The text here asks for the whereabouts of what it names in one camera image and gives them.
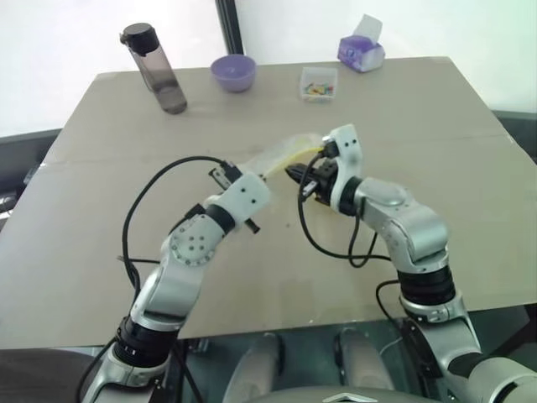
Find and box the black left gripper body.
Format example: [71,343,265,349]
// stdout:
[208,160,262,234]

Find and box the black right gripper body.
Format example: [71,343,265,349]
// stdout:
[300,155,338,207]

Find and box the clear plastic bag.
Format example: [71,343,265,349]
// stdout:
[239,132,325,182]

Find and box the clear box of coloured clips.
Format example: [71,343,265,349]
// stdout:
[299,65,339,102]

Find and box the purple bowl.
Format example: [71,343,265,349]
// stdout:
[210,54,258,93]

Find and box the smoky water bottle black lid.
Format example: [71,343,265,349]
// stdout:
[118,23,189,115]

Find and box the purple tissue pack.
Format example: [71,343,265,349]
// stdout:
[337,13,386,74]

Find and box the grey rounded robot leg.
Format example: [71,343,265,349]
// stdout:
[221,332,283,403]
[333,327,395,398]

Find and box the dark robot torso plate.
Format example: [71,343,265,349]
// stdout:
[245,388,452,403]

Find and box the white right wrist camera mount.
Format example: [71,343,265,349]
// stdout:
[321,123,364,211]

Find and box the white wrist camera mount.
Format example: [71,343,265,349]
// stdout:
[217,172,273,233]
[321,123,364,211]

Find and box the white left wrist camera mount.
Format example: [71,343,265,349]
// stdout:
[217,172,273,233]

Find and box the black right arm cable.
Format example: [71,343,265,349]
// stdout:
[296,141,389,270]

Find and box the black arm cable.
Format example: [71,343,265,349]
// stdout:
[296,141,389,270]
[116,155,237,297]

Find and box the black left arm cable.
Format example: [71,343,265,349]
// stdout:
[116,155,237,297]

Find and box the black window post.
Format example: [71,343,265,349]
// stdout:
[215,0,245,57]

